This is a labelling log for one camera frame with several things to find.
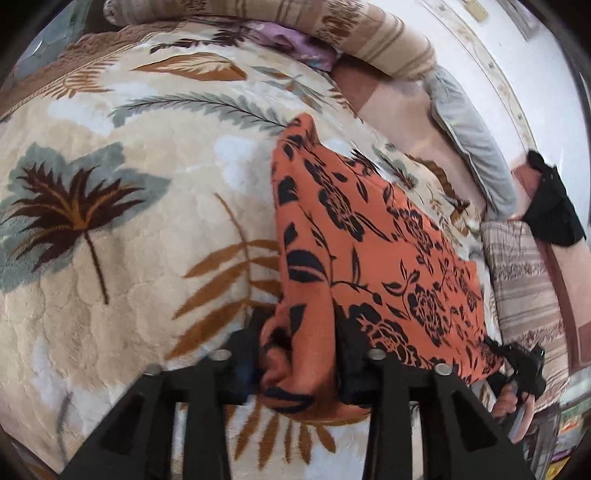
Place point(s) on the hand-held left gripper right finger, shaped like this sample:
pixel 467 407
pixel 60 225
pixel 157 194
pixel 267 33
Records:
pixel 353 374

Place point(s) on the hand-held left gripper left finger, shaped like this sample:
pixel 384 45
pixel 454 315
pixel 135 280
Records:
pixel 242 369

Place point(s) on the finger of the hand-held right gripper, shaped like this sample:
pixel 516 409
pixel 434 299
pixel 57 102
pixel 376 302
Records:
pixel 505 354

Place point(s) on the orange floral blouse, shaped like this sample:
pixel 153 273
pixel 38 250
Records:
pixel 369 240

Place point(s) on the person's right hand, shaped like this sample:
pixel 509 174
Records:
pixel 508 401

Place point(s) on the short striped floral pillow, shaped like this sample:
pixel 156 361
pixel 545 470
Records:
pixel 521 286

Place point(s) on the pink headboard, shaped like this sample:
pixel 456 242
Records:
pixel 565 286

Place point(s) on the leaf print blanket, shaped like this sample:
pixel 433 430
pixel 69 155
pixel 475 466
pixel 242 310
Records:
pixel 138 277

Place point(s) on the black cloth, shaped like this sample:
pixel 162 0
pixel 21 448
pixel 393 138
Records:
pixel 554 207

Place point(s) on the light blue pillow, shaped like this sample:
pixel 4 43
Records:
pixel 475 138

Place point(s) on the pink bedsheet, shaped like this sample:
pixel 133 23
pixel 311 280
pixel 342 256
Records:
pixel 397 106

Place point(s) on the purple cloth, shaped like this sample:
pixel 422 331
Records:
pixel 295 44

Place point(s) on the long striped floral pillow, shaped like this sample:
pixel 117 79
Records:
pixel 360 32

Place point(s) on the framed wall picture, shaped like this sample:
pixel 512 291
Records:
pixel 521 18

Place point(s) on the beige light switch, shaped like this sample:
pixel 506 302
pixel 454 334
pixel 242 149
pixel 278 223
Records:
pixel 476 9

